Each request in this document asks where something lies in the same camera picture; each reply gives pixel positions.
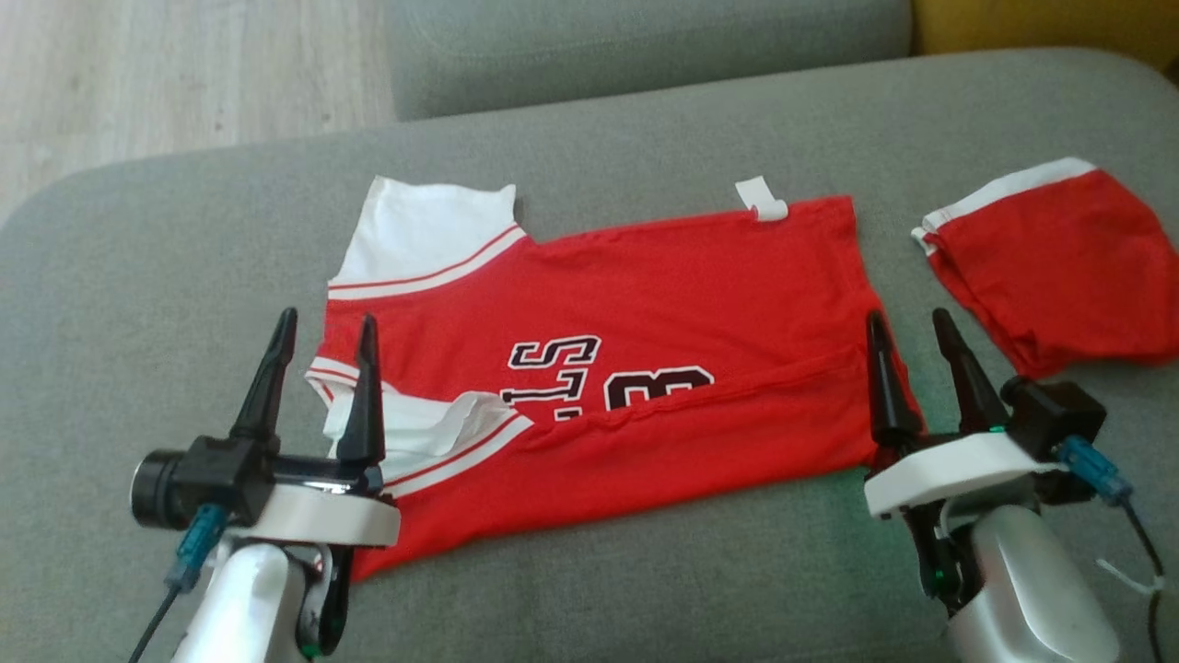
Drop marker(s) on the grey fabric sofa cushion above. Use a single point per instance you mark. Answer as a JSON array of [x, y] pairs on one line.
[[645, 46]]

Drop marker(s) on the red shorts white side stripe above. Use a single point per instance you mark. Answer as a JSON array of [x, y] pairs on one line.
[[1068, 267]]

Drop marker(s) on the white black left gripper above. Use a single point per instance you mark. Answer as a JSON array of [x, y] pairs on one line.
[[322, 520]]

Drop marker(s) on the grey fabric sofa seat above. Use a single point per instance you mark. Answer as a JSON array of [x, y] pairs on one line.
[[203, 239]]

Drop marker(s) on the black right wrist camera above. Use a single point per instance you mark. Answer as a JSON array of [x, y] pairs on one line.
[[1059, 414]]

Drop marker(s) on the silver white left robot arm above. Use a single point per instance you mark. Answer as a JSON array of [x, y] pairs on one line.
[[244, 608]]

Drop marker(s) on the red basketball jersey white sleeves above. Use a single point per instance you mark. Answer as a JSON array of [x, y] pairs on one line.
[[663, 285]]

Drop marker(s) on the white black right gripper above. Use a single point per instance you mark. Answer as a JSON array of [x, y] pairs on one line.
[[949, 470]]

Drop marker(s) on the yellow fabric cushion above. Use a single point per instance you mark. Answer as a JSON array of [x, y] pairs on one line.
[[1050, 23]]

